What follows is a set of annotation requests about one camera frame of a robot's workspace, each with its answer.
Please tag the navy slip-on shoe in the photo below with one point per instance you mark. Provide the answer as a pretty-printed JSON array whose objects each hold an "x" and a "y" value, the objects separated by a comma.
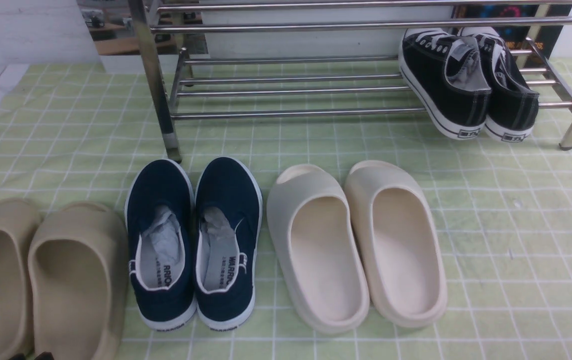
[
  {"x": 158, "y": 214},
  {"x": 229, "y": 210}
]

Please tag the stainless steel shoe rack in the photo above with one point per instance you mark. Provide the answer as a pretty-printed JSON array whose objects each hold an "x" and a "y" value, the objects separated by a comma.
[{"x": 279, "y": 48}]

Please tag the cream slide slipper left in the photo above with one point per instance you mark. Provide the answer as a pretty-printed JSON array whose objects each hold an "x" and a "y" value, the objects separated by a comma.
[{"x": 310, "y": 226}]

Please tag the cream slide slipper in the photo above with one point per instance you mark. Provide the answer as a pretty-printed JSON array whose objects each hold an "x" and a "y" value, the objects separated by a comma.
[
  {"x": 310, "y": 226},
  {"x": 398, "y": 244}
]

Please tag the cream slide slipper right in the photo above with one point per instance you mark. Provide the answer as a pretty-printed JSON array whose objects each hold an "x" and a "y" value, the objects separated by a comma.
[{"x": 398, "y": 244}]

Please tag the black canvas sneaker left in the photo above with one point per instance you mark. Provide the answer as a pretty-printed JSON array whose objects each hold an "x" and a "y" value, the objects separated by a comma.
[{"x": 445, "y": 72}]

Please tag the black canvas sneaker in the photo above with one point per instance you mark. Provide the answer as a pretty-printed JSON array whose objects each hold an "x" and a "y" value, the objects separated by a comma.
[
  {"x": 513, "y": 106},
  {"x": 445, "y": 72}
]

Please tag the tan slide slipper right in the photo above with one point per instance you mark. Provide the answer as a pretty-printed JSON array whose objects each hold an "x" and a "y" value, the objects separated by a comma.
[{"x": 77, "y": 267}]

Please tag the tan slide slipper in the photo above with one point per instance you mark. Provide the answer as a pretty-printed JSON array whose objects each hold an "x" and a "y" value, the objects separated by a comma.
[
  {"x": 77, "y": 267},
  {"x": 19, "y": 220}
]

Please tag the green checkered floor cloth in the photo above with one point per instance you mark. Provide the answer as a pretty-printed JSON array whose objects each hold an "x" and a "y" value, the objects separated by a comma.
[{"x": 503, "y": 213}]

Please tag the black canvas sneaker right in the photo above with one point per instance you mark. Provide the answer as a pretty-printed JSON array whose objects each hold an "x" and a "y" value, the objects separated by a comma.
[{"x": 513, "y": 106}]

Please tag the tan slide slipper left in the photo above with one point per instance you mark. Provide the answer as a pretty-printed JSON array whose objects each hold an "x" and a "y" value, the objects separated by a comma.
[{"x": 19, "y": 220}]

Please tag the mirror panel against wall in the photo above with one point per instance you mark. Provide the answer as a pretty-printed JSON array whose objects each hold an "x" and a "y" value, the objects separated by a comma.
[{"x": 112, "y": 29}]

